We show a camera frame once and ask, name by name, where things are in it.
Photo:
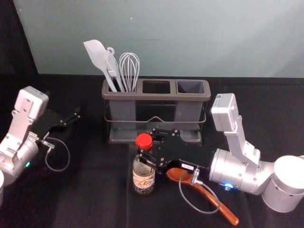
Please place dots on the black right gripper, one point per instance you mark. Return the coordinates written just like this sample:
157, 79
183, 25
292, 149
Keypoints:
183, 154

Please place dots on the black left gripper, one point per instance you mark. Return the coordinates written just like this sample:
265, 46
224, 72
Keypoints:
46, 122

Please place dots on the sauce bottle with red cap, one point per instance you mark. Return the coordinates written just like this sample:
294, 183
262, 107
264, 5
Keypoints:
143, 181

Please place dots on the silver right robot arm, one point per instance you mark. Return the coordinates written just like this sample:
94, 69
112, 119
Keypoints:
240, 168

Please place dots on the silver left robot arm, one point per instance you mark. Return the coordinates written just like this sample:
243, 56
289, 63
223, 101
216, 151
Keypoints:
20, 133

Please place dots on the black rack with steel bars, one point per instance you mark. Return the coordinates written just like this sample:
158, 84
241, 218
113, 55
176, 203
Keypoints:
156, 96

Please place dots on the grey plastic tongs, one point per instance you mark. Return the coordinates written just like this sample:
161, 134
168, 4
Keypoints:
113, 69

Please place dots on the grey silicone spatula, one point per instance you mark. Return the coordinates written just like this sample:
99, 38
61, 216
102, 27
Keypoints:
96, 51

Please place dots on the brown wooden spoon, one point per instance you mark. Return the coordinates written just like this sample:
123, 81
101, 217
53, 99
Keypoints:
213, 196

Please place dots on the black table cloth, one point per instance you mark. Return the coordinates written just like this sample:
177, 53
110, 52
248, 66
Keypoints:
95, 202

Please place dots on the plain pale wall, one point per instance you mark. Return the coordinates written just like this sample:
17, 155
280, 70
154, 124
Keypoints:
190, 35

